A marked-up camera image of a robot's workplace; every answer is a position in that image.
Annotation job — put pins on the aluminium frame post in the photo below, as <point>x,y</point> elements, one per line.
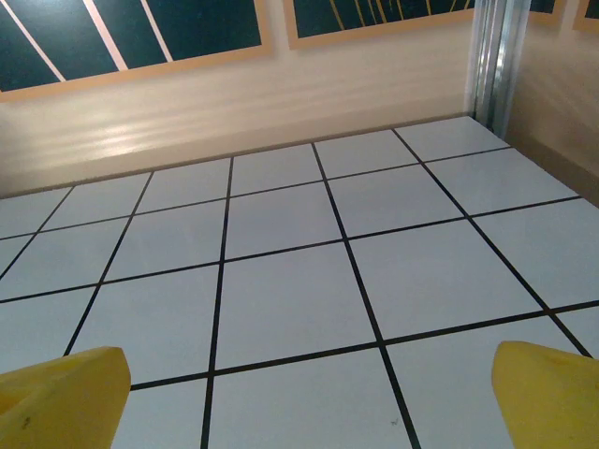
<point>496,61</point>

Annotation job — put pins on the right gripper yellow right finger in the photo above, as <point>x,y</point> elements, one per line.
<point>552,402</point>

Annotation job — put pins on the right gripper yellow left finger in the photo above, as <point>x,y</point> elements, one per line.
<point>61,402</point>

